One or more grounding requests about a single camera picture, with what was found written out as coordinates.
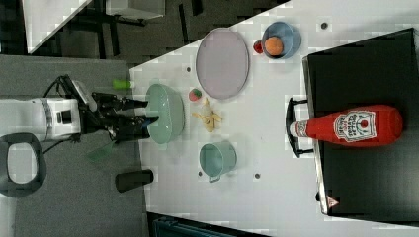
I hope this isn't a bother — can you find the white side table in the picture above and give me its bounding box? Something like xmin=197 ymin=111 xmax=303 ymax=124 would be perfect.
xmin=21 ymin=0 xmax=92 ymax=54

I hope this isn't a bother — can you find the pink strawberry toy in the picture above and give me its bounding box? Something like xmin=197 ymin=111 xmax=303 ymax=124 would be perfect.
xmin=189 ymin=88 xmax=202 ymax=102

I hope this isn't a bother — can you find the red strawberry toy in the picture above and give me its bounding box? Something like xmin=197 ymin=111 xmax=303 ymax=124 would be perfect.
xmin=253 ymin=40 xmax=263 ymax=54

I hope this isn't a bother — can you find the red plush ketchup bottle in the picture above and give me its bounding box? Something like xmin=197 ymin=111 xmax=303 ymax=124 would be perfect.
xmin=289 ymin=105 xmax=403 ymax=147

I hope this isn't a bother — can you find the lilac oval plate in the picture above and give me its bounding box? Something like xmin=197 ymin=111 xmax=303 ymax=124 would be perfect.
xmin=196 ymin=28 xmax=249 ymax=100

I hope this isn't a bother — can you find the blue metal frame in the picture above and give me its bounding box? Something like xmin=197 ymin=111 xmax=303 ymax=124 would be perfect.
xmin=152 ymin=217 xmax=237 ymax=237

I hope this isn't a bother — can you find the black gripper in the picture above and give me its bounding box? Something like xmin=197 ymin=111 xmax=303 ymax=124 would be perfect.
xmin=78 ymin=93 xmax=158 ymax=142

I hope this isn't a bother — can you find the mint green mug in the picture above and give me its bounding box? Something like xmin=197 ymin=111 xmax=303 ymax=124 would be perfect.
xmin=199 ymin=141 xmax=237 ymax=183

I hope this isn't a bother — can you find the green slotted spatula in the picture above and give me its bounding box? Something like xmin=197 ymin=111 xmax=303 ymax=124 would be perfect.
xmin=87 ymin=79 xmax=134 ymax=162

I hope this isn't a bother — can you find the blue mug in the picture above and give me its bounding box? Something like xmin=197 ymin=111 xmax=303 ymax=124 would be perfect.
xmin=261 ymin=22 xmax=301 ymax=59

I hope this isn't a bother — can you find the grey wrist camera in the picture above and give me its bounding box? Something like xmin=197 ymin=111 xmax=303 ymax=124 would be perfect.
xmin=72 ymin=80 xmax=97 ymax=112

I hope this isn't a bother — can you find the orange ball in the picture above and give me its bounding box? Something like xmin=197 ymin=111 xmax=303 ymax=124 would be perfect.
xmin=265 ymin=37 xmax=284 ymax=56

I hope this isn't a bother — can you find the peeled banana toy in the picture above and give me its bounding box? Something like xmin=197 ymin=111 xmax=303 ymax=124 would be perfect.
xmin=192 ymin=99 xmax=222 ymax=132

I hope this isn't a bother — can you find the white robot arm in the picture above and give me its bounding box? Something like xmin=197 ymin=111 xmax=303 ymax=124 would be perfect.
xmin=1 ymin=94 xmax=157 ymax=198

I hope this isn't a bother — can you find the black cylindrical cup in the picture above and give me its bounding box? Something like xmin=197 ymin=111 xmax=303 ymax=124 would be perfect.
xmin=115 ymin=169 xmax=154 ymax=193

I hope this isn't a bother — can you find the mint green colander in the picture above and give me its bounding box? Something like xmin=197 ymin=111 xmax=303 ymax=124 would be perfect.
xmin=145 ymin=84 xmax=185 ymax=144

